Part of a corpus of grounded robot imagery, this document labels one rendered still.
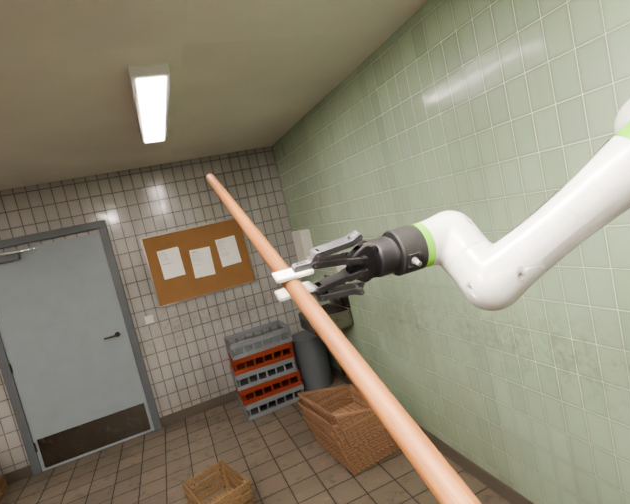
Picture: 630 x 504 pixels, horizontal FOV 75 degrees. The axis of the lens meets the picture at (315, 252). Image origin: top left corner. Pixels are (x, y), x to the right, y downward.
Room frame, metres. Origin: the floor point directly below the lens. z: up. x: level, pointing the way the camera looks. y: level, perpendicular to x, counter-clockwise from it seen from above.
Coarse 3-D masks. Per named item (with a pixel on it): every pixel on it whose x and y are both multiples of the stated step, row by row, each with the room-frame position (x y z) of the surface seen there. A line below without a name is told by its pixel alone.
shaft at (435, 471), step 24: (216, 192) 1.26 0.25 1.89; (240, 216) 1.03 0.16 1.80; (264, 240) 0.88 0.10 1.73; (288, 288) 0.71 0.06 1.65; (312, 312) 0.63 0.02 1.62; (336, 336) 0.56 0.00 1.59; (360, 360) 0.52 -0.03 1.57; (360, 384) 0.49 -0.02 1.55; (384, 384) 0.48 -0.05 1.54; (384, 408) 0.44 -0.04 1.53; (408, 432) 0.41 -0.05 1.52; (408, 456) 0.40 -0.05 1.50; (432, 456) 0.38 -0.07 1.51; (432, 480) 0.37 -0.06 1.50; (456, 480) 0.36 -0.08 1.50
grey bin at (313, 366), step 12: (300, 336) 4.22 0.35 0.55; (312, 336) 4.12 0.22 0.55; (300, 348) 4.06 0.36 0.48; (312, 348) 4.05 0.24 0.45; (324, 348) 4.15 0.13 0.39; (300, 360) 4.08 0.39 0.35; (312, 360) 4.05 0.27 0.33; (324, 360) 4.11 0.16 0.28; (300, 372) 4.11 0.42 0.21; (312, 372) 4.06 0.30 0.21; (324, 372) 4.09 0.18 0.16; (312, 384) 4.06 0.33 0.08; (324, 384) 4.08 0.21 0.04
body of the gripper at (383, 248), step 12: (372, 240) 0.78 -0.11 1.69; (384, 240) 0.78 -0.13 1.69; (360, 252) 0.76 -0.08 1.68; (372, 252) 0.77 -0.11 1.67; (384, 252) 0.76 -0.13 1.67; (396, 252) 0.77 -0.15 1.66; (360, 264) 0.77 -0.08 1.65; (372, 264) 0.78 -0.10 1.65; (384, 264) 0.76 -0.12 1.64; (396, 264) 0.77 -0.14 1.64; (372, 276) 0.79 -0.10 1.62
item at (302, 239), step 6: (294, 234) 4.27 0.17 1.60; (300, 234) 4.10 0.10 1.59; (306, 234) 4.12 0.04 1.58; (294, 240) 4.31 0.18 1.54; (300, 240) 4.13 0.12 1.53; (306, 240) 4.11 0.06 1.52; (300, 246) 4.17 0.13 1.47; (306, 246) 4.11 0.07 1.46; (312, 246) 4.13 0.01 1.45; (300, 252) 4.21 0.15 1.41; (306, 252) 4.10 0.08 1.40; (300, 258) 4.26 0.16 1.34
